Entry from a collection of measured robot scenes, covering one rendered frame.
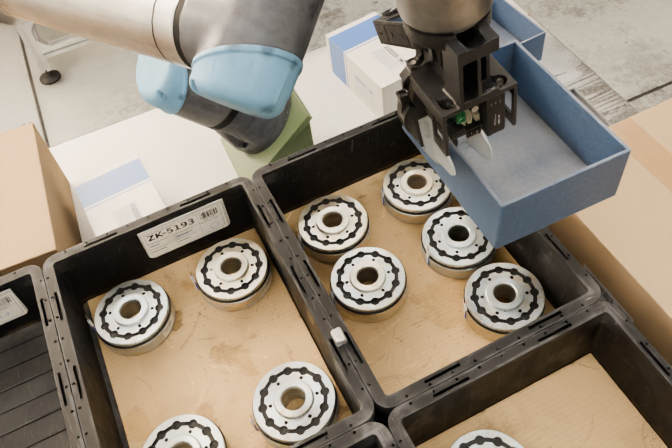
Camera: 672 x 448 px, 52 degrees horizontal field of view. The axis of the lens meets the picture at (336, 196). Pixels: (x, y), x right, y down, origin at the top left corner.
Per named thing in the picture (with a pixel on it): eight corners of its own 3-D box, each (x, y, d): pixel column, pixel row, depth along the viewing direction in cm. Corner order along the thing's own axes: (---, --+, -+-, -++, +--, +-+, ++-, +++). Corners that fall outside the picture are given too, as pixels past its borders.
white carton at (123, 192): (91, 215, 127) (71, 183, 120) (152, 186, 130) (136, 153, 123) (126, 293, 115) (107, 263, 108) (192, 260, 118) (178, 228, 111)
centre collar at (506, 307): (478, 286, 91) (478, 283, 91) (513, 274, 92) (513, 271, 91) (495, 317, 88) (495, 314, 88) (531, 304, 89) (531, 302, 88)
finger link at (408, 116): (408, 153, 68) (400, 89, 62) (401, 143, 69) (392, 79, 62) (451, 134, 69) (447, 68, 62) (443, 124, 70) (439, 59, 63)
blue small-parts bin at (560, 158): (401, 127, 82) (400, 83, 77) (509, 84, 86) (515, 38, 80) (494, 250, 70) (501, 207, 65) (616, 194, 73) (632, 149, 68)
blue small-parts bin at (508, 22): (425, 36, 150) (425, 9, 144) (483, 11, 153) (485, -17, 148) (481, 88, 138) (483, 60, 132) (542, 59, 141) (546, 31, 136)
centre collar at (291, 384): (267, 393, 85) (266, 391, 84) (302, 373, 86) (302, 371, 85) (284, 427, 82) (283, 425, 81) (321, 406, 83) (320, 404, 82)
